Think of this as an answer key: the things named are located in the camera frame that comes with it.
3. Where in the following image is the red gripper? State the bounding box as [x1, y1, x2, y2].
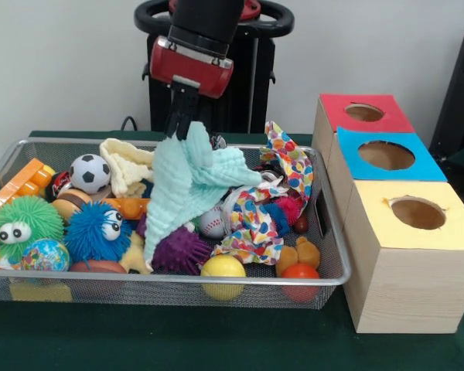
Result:
[149, 35, 235, 141]

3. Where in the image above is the mint green cloth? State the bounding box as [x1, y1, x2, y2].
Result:
[143, 121, 263, 274]

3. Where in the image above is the cream waffle cloth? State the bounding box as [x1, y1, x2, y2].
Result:
[99, 138, 156, 198]

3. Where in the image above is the polka dot cloth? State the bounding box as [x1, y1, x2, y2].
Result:
[212, 121, 316, 267]

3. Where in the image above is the orange ladder-shaped block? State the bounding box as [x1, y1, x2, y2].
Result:
[0, 158, 57, 227]

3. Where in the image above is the wooden three-hole box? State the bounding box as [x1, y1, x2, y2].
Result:
[311, 93, 464, 335]

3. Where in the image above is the small soccer ball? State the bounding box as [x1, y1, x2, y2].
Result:
[69, 153, 112, 194]

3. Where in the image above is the purple knobbly toy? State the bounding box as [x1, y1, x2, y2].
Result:
[151, 226, 213, 276]

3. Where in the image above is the blue spiky ball with eyes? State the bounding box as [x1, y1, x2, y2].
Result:
[64, 200, 133, 264]

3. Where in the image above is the yellow ball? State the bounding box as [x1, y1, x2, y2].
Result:
[200, 254, 247, 301]

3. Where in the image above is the green spiky ball with eyes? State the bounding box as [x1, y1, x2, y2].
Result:
[0, 195, 65, 263]

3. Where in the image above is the globe print ball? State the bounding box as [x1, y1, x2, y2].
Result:
[21, 238, 70, 272]

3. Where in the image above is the red orange ball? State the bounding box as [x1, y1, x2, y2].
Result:
[281, 264, 321, 303]

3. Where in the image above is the dark green tablecloth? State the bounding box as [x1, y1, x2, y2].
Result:
[0, 130, 464, 371]

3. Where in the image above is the black panel stand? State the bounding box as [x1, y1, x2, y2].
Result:
[428, 25, 464, 158]

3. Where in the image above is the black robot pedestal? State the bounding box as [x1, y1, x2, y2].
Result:
[134, 0, 295, 134]

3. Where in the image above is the wire mesh bin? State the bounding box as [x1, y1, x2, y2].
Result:
[0, 137, 352, 311]

